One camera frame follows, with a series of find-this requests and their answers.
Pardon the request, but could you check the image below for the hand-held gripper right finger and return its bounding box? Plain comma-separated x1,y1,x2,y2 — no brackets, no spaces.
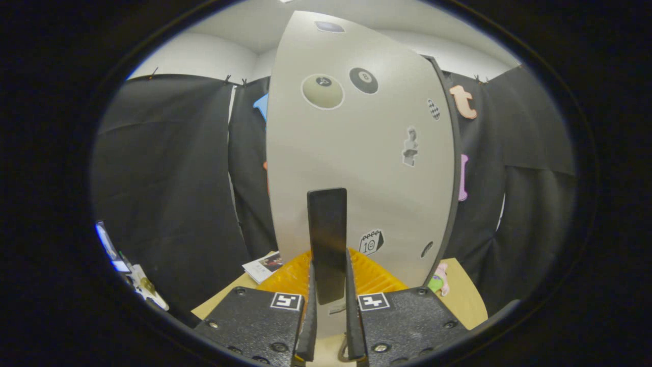
344,248,470,366

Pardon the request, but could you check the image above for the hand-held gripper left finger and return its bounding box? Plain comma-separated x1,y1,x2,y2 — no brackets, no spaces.
193,249,318,367

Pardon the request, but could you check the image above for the black door handle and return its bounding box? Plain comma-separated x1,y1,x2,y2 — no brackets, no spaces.
307,188,348,305

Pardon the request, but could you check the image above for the beige shoe cabinet door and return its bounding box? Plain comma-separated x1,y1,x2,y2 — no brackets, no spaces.
265,10,456,339

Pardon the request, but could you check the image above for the dark grey shoe cabinet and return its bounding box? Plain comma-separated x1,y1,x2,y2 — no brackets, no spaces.
422,54,463,287

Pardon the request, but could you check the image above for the green and pink toy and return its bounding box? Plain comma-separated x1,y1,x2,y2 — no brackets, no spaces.
428,263,450,297

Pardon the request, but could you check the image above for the white book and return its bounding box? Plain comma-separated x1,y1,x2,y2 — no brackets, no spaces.
242,251,284,284

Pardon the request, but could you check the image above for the white cluttered object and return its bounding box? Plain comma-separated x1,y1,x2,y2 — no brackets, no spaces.
125,263,170,311

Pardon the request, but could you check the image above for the glowing blue screen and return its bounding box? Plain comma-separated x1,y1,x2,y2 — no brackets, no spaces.
95,222,131,274

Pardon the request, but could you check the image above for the black backdrop cloth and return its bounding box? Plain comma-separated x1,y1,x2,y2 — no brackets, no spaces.
92,65,576,327

